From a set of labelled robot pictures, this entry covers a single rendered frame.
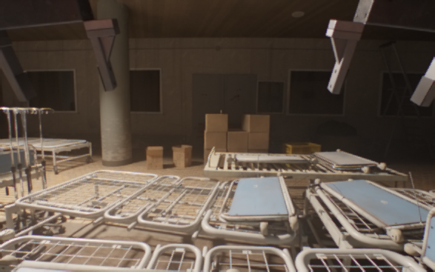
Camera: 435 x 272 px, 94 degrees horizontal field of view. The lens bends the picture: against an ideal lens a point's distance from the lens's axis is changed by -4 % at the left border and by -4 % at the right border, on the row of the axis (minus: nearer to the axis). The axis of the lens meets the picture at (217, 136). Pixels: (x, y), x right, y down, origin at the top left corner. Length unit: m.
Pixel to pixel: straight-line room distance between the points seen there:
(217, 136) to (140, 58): 4.01
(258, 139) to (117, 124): 2.85
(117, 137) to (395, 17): 4.63
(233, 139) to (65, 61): 6.00
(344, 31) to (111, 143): 4.63
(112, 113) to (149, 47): 2.92
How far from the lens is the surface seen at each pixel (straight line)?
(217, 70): 6.46
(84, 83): 7.74
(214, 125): 3.87
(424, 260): 1.38
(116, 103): 4.73
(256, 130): 4.01
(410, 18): 0.38
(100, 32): 0.37
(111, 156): 4.84
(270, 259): 1.94
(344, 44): 0.38
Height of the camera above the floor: 1.14
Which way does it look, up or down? 6 degrees down
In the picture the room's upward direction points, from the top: 1 degrees clockwise
